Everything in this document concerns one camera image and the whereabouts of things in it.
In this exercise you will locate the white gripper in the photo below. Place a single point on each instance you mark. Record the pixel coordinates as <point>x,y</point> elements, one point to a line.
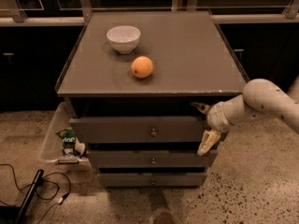
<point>217,117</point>

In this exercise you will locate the grey top drawer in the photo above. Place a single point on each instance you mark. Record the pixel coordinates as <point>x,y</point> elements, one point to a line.
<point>139,129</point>

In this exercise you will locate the grey drawer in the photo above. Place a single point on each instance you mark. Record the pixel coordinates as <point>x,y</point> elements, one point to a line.
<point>153,180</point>
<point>147,159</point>
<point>139,129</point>

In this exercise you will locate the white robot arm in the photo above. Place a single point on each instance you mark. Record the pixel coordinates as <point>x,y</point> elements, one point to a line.
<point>259,99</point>

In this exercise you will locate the grey drawer cabinet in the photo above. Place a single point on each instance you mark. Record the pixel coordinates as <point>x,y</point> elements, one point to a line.
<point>191,63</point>

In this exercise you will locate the grey middle drawer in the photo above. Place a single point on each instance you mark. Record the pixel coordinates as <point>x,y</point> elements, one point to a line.
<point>147,159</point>

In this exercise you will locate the grey bottom drawer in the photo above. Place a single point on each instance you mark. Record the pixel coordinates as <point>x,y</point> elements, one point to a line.
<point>153,180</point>

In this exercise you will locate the orange fruit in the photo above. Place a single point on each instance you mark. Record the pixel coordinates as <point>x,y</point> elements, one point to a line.
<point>142,67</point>

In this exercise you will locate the white ceramic bowl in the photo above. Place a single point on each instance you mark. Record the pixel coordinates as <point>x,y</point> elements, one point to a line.
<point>124,39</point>

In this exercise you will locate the green snack bag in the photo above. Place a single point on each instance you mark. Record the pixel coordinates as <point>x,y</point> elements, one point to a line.
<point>68,137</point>

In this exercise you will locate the black bar on floor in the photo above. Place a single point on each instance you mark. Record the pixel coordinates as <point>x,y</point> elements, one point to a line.
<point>29,197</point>

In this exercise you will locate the metal railing frame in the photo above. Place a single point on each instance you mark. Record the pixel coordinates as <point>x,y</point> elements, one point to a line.
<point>49,12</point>

